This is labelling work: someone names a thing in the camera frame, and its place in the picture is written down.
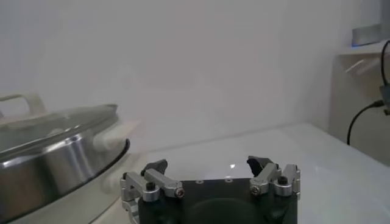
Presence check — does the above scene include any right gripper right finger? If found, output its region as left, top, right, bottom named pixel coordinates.
left=246, top=155, right=302, bottom=199

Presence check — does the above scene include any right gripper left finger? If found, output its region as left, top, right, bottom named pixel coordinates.
left=119, top=158, right=186, bottom=224

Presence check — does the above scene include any round glass pot lid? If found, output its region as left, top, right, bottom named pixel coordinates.
left=0, top=93, right=119, bottom=159

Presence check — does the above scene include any white side desk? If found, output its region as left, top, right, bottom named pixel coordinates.
left=328, top=39, right=390, bottom=167

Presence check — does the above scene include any black usb hub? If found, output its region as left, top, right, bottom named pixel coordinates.
left=379, top=85, right=390, bottom=116

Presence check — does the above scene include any grey cylinder speaker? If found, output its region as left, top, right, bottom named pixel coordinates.
left=352, top=24, right=383, bottom=47

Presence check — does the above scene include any thin black cable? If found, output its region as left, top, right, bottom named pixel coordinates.
left=380, top=40, right=390, bottom=86
left=346, top=99, right=385, bottom=146

